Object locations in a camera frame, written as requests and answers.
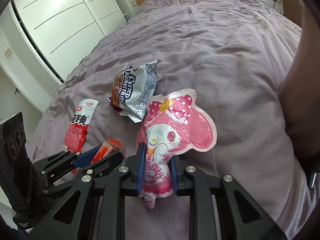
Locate red and white konjac packet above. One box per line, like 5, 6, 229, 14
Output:
62, 99, 99, 176

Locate small orange sausage packet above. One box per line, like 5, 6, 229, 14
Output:
91, 138, 122, 164

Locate pink My Melody bag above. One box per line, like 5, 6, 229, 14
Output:
137, 88, 217, 209

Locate white blue chocolate bag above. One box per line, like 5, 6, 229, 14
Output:
107, 60, 161, 123

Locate white wardrobe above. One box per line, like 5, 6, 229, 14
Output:
1, 0, 126, 84

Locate black and copper bin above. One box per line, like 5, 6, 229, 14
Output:
279, 7, 319, 188

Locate purple bed duvet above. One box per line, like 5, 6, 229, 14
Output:
28, 0, 319, 239

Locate wooden drawer cabinet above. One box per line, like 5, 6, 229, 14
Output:
282, 0, 304, 27

